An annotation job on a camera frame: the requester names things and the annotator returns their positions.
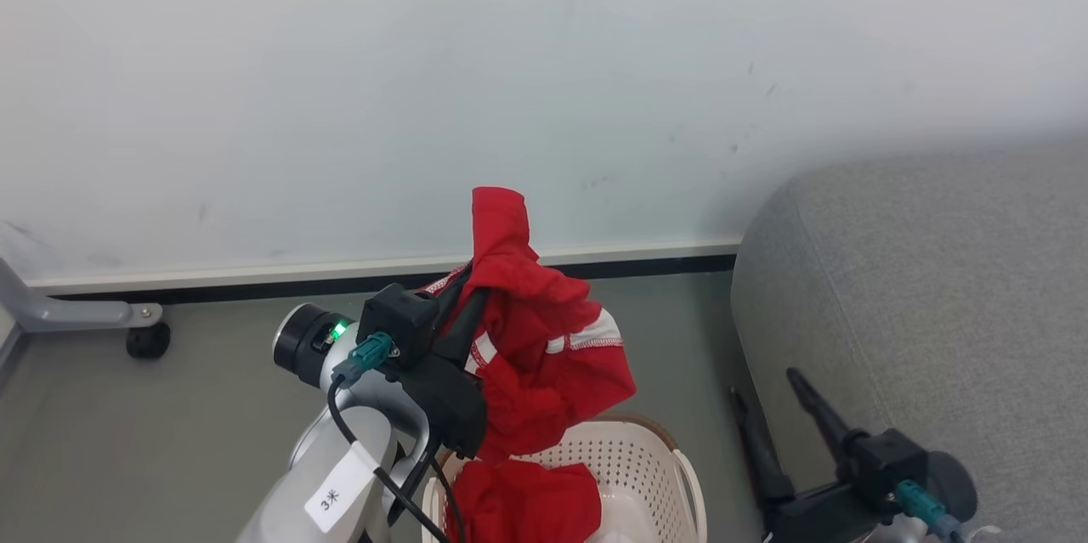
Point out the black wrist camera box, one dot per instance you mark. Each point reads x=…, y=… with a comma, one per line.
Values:
x=880, y=462
x=399, y=318

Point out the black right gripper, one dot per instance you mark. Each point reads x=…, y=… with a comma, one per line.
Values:
x=812, y=517

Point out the white and black baseboard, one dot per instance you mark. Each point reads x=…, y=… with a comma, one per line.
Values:
x=255, y=275

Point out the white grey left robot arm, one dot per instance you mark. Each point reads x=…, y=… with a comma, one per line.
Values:
x=357, y=432

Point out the cream perforated laundry basket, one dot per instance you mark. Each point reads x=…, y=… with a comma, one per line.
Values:
x=646, y=458

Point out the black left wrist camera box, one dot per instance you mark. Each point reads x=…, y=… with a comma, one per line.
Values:
x=399, y=318

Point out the white paper label tag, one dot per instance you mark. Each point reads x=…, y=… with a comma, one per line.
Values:
x=340, y=492

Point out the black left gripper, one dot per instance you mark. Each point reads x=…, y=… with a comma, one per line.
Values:
x=450, y=407

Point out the grey metal cart leg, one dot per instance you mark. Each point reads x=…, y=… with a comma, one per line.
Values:
x=51, y=309

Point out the grey fabric sofa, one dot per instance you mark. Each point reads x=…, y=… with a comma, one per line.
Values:
x=935, y=288

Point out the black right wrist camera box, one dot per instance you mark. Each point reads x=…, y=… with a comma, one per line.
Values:
x=880, y=462

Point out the black caster wheel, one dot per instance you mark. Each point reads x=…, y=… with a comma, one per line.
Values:
x=148, y=341

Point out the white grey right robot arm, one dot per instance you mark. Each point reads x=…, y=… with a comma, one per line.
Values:
x=952, y=488

